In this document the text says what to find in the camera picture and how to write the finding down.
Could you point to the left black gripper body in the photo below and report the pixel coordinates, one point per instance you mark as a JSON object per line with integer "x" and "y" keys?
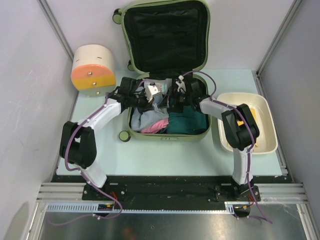
{"x": 142, "y": 103}

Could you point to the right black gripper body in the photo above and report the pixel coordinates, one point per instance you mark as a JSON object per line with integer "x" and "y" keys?
{"x": 180, "y": 100}

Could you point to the grey blue cloth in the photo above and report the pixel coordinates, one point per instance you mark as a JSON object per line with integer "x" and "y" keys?
{"x": 140, "y": 121}

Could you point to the green hard shell suitcase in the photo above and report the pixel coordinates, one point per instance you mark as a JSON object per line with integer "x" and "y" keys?
{"x": 166, "y": 38}

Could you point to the yellow cloth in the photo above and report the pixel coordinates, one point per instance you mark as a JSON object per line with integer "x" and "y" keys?
{"x": 239, "y": 125}

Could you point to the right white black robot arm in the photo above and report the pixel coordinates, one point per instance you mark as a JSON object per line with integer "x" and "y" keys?
{"x": 242, "y": 179}

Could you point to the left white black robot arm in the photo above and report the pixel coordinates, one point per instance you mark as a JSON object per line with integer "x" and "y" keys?
{"x": 78, "y": 140}

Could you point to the white folded cloth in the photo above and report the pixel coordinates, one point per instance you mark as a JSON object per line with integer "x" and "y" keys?
{"x": 163, "y": 84}

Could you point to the pink cloth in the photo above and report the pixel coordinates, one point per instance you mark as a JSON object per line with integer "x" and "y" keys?
{"x": 156, "y": 127}

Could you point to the dark teal cloth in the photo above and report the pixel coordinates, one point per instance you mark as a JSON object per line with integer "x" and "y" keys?
{"x": 187, "y": 122}

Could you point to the light blue table mat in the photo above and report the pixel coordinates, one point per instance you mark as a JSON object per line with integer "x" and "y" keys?
{"x": 205, "y": 157}

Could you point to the round cream drawer cabinet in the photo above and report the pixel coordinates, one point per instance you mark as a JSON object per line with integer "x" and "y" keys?
{"x": 93, "y": 70}

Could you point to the white plastic tray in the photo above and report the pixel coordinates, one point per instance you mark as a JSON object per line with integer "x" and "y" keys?
{"x": 267, "y": 141}

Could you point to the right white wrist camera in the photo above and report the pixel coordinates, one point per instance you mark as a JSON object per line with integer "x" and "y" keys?
{"x": 181, "y": 87}

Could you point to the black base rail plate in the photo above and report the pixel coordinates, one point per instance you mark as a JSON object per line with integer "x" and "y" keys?
{"x": 176, "y": 193}

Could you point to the grey slotted cable duct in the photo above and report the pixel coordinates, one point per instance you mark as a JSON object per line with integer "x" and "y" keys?
{"x": 101, "y": 208}

